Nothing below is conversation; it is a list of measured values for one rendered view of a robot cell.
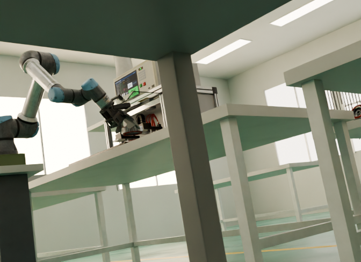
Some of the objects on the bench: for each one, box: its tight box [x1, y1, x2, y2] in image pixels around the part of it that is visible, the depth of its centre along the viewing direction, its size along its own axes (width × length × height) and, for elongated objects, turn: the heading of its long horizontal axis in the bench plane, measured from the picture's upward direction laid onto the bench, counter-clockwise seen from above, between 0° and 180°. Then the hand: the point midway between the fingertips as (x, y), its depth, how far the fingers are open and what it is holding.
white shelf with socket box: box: [87, 120, 126, 142], centre depth 392 cm, size 35×37×46 cm
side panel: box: [197, 93, 220, 113], centre depth 290 cm, size 28×3×32 cm, turn 91°
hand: (132, 130), depth 245 cm, fingers closed on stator, 13 cm apart
